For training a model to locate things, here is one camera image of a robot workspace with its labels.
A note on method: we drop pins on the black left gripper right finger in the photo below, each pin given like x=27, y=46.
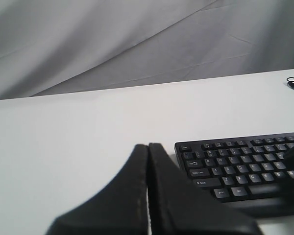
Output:
x=178, y=207

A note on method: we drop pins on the black acer keyboard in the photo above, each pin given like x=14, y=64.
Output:
x=245, y=173

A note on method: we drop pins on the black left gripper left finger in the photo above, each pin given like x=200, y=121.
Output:
x=118, y=209

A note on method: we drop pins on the grey backdrop cloth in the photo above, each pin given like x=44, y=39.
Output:
x=66, y=46

